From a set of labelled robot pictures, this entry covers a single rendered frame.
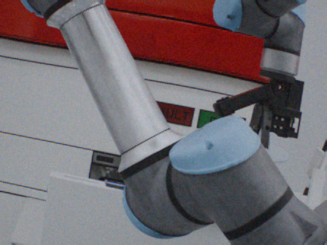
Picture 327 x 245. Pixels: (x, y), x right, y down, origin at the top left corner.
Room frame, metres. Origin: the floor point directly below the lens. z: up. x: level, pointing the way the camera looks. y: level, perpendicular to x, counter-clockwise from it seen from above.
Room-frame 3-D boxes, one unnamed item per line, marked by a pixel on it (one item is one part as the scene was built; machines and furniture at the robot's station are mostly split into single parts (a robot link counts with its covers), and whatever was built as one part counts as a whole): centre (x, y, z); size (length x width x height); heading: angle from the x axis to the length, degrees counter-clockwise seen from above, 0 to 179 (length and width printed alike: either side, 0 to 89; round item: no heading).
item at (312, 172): (1.89, -0.28, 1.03); 0.06 x 0.04 x 0.13; 9
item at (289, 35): (1.61, -0.12, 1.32); 0.09 x 0.08 x 0.11; 124
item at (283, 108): (1.61, -0.13, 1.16); 0.09 x 0.08 x 0.12; 99
